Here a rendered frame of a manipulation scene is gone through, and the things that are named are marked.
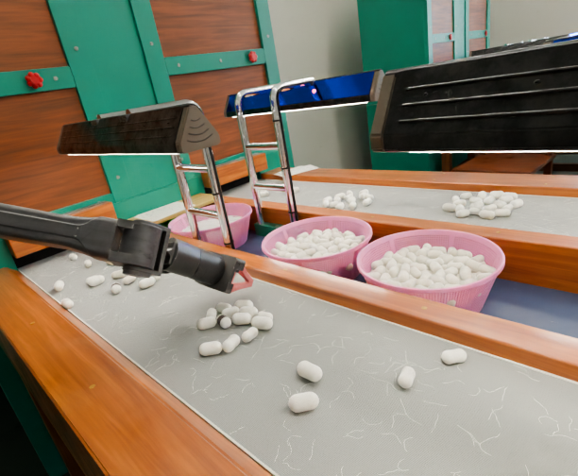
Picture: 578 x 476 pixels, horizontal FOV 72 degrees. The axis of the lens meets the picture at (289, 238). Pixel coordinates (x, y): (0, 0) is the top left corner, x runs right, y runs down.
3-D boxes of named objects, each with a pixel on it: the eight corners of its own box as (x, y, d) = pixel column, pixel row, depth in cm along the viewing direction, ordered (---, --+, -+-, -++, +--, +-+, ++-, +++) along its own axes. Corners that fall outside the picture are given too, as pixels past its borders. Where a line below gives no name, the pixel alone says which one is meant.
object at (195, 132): (182, 154, 63) (170, 107, 61) (58, 155, 106) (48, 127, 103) (222, 144, 68) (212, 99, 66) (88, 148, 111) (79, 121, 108)
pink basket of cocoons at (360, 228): (362, 301, 83) (357, 261, 79) (249, 295, 94) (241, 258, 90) (384, 248, 105) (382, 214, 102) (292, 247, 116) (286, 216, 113)
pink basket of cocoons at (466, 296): (469, 358, 62) (469, 305, 59) (334, 312, 81) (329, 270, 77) (522, 283, 79) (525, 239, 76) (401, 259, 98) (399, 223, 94)
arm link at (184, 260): (167, 267, 63) (176, 234, 65) (144, 268, 68) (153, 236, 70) (201, 279, 68) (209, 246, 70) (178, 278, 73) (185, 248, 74)
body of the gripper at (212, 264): (212, 252, 79) (181, 240, 74) (245, 261, 72) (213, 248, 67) (200, 283, 79) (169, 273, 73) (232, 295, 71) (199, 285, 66)
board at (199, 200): (142, 229, 126) (141, 227, 125) (122, 225, 136) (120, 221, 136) (224, 198, 147) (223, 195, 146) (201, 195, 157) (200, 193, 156)
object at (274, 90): (300, 244, 117) (273, 83, 101) (256, 234, 131) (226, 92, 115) (339, 222, 129) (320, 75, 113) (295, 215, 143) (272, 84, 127)
